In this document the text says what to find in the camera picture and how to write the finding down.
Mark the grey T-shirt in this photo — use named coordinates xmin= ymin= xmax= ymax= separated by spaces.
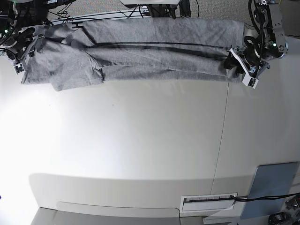
xmin=22 ymin=18 xmax=245 ymax=91

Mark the white base mount top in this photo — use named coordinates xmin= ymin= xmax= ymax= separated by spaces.
xmin=120 ymin=0 xmax=180 ymax=5

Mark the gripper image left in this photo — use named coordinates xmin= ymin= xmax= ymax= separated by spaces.
xmin=0 ymin=34 xmax=45 ymax=74

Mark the black cable on table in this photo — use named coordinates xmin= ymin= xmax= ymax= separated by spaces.
xmin=230 ymin=193 xmax=300 ymax=202

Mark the black device bottom right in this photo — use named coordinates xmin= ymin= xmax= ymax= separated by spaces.
xmin=268 ymin=212 xmax=291 ymax=225

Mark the blue-grey tablet board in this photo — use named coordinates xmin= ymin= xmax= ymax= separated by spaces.
xmin=240 ymin=162 xmax=299 ymax=219

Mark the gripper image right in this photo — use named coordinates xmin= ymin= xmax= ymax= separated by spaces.
xmin=224 ymin=45 xmax=271 ymax=89

